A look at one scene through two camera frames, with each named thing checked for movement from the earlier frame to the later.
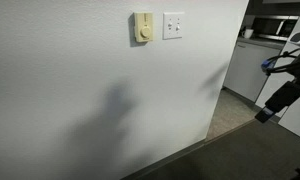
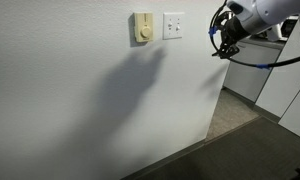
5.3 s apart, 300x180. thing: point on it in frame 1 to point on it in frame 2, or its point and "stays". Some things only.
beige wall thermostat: (144, 26) stays
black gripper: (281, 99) to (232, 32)
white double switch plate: (173, 25) stays
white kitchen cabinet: (245, 75) stays
